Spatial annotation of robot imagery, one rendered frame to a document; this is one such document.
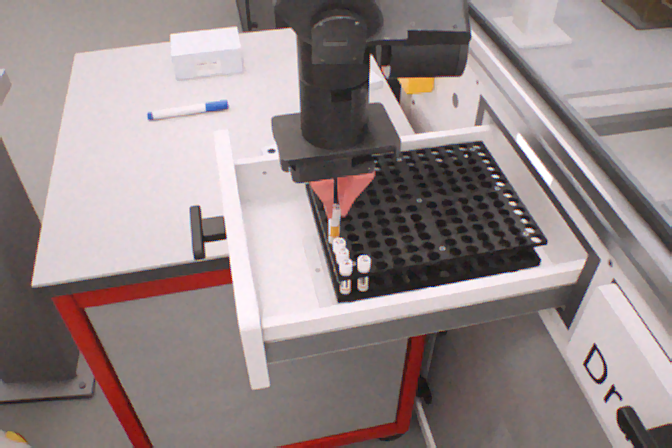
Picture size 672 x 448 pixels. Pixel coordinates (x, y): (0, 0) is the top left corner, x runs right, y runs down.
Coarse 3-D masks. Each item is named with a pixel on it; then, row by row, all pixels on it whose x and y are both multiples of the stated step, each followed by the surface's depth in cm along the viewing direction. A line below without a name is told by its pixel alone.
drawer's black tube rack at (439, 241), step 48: (480, 144) 73; (336, 192) 71; (384, 192) 70; (432, 192) 66; (480, 192) 66; (384, 240) 61; (432, 240) 61; (480, 240) 61; (528, 240) 61; (336, 288) 60; (384, 288) 60
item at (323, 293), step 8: (304, 240) 68; (312, 240) 68; (304, 248) 68; (312, 248) 67; (312, 256) 66; (312, 264) 65; (320, 264) 65; (312, 272) 65; (320, 272) 65; (312, 280) 65; (320, 280) 64; (320, 288) 63; (328, 288) 63; (320, 296) 62; (328, 296) 62; (320, 304) 62; (328, 304) 62
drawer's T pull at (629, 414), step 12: (624, 408) 46; (624, 420) 46; (636, 420) 45; (624, 432) 46; (636, 432) 45; (648, 432) 45; (660, 432) 45; (636, 444) 44; (648, 444) 44; (660, 444) 44
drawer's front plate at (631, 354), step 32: (608, 288) 53; (608, 320) 52; (640, 320) 50; (576, 352) 58; (608, 352) 53; (640, 352) 48; (608, 384) 53; (640, 384) 49; (608, 416) 54; (640, 416) 49
